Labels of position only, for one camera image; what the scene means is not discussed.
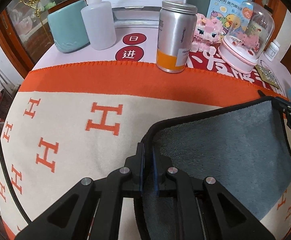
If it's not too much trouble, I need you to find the purple and grey towel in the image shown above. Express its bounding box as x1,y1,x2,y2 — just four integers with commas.
134,96,291,239

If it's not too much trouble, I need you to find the blister pill pack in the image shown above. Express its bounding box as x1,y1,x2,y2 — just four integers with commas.
254,65,280,88

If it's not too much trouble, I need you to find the white pill bottle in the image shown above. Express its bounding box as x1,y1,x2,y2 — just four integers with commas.
264,40,280,62

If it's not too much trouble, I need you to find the pink dome music box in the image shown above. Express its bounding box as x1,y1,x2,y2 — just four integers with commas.
218,1,275,74

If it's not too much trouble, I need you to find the orange white H blanket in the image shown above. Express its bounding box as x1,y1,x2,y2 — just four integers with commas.
0,61,291,239

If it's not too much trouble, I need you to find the blue illustrated box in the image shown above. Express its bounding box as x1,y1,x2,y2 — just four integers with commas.
206,0,252,33

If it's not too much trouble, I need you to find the pink block figure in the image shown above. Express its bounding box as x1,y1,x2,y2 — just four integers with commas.
190,14,223,55

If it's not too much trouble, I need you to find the silver orange can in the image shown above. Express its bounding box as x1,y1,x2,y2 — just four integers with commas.
156,1,197,73

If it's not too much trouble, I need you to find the red white printed mat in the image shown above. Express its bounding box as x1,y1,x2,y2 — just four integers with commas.
114,29,283,94

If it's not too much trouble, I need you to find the teal cylindrical container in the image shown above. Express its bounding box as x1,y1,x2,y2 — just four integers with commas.
47,0,90,53

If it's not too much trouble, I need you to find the white squeeze bottle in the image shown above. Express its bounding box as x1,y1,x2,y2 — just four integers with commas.
81,0,117,50

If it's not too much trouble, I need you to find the wooden glass door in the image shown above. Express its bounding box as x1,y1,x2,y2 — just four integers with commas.
0,0,288,77

